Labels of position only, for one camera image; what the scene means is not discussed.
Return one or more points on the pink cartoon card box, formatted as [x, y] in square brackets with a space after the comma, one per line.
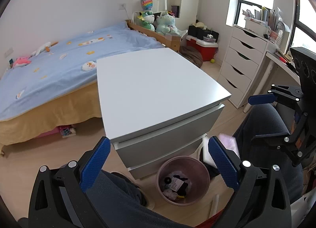
[229, 142]

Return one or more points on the black bag on cooler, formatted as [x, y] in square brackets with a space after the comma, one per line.
[201, 33]

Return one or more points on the white bedside drawer cabinet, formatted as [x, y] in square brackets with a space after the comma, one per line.
[156, 105]

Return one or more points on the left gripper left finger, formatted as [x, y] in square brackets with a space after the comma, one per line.
[79, 176]

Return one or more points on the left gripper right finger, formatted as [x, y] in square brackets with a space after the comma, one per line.
[243, 208]

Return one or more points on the mint bear plush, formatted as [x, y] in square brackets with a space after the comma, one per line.
[166, 24]

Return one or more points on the brown bean bag cushion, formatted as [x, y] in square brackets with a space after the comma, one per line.
[191, 54]

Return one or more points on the green dragon plush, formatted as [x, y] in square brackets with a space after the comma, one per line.
[146, 20]

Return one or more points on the pink trash bin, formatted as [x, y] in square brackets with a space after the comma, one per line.
[182, 181]

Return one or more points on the pink plush toy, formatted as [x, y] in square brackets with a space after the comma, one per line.
[21, 61]

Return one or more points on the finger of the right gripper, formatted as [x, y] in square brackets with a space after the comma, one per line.
[284, 142]
[285, 95]

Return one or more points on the bed with blue blanket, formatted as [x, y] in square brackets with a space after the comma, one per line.
[58, 87]

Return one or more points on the red cooler box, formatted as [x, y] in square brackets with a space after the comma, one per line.
[208, 50]

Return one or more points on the white drawer unit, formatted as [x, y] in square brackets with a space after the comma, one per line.
[241, 64]

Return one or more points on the white goose plush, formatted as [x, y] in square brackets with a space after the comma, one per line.
[45, 47]

